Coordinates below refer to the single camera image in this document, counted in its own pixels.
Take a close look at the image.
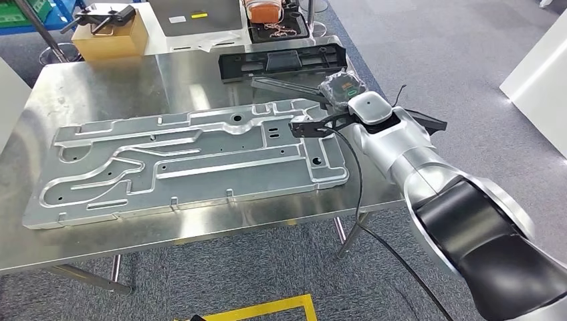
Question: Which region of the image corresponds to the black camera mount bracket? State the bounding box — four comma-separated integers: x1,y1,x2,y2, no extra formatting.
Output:
288,112,358,139

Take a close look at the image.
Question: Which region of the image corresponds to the copper chain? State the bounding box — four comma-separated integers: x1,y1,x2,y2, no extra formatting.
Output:
265,21,298,39

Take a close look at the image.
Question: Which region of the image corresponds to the black tray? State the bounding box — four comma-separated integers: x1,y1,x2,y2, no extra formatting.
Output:
245,0,311,44

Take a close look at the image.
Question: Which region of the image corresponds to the silver stanchion post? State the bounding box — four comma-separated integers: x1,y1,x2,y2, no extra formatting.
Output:
306,0,330,38

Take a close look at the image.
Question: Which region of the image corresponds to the stainless steel workbench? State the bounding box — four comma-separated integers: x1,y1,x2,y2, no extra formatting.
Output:
0,35,406,296

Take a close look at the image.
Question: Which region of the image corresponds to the black cable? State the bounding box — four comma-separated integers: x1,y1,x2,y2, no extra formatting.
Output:
325,127,455,321

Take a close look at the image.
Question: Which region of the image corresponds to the stamped silver metal panel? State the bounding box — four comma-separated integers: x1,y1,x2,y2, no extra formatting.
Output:
22,98,350,230

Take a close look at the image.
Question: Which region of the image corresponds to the cardboard box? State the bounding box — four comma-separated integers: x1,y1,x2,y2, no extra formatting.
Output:
72,9,149,62

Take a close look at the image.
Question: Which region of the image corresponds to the yellow floor tape square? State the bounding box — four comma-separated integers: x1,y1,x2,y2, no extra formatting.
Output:
175,294,319,321

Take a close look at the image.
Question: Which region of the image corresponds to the blue plastic crate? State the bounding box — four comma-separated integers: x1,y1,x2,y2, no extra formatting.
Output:
0,0,86,36

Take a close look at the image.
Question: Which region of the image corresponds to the black clamp tool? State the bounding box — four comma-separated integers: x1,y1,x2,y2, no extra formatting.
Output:
60,4,137,35

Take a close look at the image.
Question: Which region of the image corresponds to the green plastic crate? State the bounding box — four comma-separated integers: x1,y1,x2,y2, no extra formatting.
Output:
0,0,53,28

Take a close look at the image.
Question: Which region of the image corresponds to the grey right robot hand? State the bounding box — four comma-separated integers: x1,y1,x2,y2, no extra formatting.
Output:
318,68,368,112

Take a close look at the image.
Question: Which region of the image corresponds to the white cabinet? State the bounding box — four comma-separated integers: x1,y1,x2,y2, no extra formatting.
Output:
0,58,33,154
499,9,567,159

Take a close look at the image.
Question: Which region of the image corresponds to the black plastic plate part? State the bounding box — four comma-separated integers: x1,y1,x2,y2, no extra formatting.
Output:
251,77,448,132

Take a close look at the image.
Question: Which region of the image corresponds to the silver metal sheet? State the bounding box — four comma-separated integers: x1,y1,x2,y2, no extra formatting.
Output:
148,0,243,38

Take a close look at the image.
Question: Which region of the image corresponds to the black stanchion post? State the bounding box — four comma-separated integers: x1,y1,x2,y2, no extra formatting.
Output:
15,0,84,65

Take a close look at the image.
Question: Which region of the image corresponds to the black plastic bracket part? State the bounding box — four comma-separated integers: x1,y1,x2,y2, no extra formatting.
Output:
218,43,348,84

